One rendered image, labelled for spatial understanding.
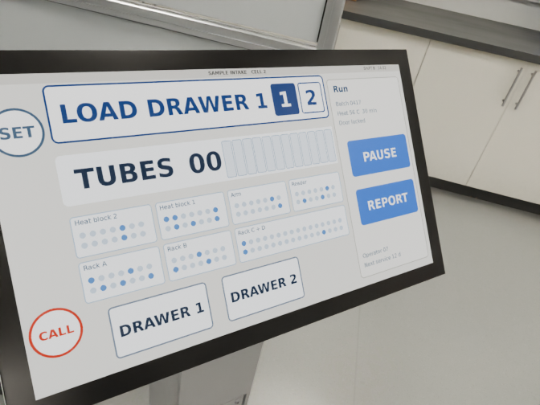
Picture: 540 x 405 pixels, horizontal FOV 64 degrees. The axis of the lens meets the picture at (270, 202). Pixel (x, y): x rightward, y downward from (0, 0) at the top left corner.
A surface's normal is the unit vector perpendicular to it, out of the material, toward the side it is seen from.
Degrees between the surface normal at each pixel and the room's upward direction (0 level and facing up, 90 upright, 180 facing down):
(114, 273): 50
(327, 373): 0
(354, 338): 0
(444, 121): 90
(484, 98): 90
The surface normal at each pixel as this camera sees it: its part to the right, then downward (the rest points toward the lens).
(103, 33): -0.22, 0.54
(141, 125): 0.48, -0.07
